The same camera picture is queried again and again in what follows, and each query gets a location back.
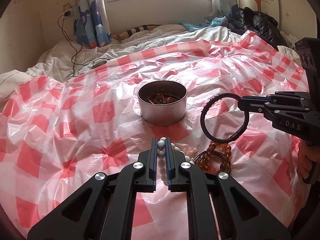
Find black ring bracelet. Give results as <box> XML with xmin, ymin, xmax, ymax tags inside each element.
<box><xmin>199</xmin><ymin>93</ymin><xmax>250</xmax><ymax>145</ymax></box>

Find white oval bead bracelet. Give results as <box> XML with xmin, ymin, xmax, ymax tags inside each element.
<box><xmin>156</xmin><ymin>136</ymin><xmax>192</xmax><ymax>186</ymax></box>

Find right hand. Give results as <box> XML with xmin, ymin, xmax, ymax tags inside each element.
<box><xmin>297</xmin><ymin>140</ymin><xmax>320</xmax><ymax>180</ymax></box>

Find silver bangle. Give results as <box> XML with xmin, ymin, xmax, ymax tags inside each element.
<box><xmin>192</xmin><ymin>151</ymin><xmax>232</xmax><ymax>175</ymax></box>

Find black jacket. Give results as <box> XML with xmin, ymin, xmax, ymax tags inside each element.
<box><xmin>227</xmin><ymin>7</ymin><xmax>286</xmax><ymax>49</ymax></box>

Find round metal tin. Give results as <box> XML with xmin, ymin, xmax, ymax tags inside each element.
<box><xmin>137</xmin><ymin>80</ymin><xmax>188</xmax><ymax>126</ymax></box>

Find blue plastic bag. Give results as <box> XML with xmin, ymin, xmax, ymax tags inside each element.
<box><xmin>180</xmin><ymin>16</ymin><xmax>228</xmax><ymax>32</ymax></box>

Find red white checkered plastic sheet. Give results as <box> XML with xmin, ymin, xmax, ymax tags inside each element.
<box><xmin>1</xmin><ymin>31</ymin><xmax>310</xmax><ymax>239</ymax></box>

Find tree decorated wardrobe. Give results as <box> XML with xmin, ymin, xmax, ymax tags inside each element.
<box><xmin>237</xmin><ymin>0</ymin><xmax>317</xmax><ymax>40</ymax></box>

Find striped pillow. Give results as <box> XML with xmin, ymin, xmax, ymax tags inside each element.
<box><xmin>111</xmin><ymin>24</ymin><xmax>159</xmax><ymax>42</ymax></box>

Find white bed quilt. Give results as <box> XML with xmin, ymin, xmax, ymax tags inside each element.
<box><xmin>1</xmin><ymin>24</ymin><xmax>240</xmax><ymax>108</ymax></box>

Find blue patterned curtain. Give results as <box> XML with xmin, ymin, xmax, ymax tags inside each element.
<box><xmin>71</xmin><ymin>0</ymin><xmax>112</xmax><ymax>49</ymax></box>

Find amber bead bracelet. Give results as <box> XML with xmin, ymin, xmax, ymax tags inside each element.
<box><xmin>195</xmin><ymin>141</ymin><xmax>233</xmax><ymax>176</ymax></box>

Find pink bead bracelet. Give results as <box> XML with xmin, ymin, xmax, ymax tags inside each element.
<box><xmin>179</xmin><ymin>146</ymin><xmax>201</xmax><ymax>159</ymax></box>

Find red cord jewelry in tin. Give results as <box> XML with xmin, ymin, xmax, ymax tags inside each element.
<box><xmin>148</xmin><ymin>93</ymin><xmax>180</xmax><ymax>105</ymax></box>

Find black charging cable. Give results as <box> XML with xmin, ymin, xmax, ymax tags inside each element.
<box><xmin>57</xmin><ymin>13</ymin><xmax>111</xmax><ymax>78</ymax></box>

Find wall power charger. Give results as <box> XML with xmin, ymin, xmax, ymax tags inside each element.
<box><xmin>63</xmin><ymin>3</ymin><xmax>74</xmax><ymax>18</ymax></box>

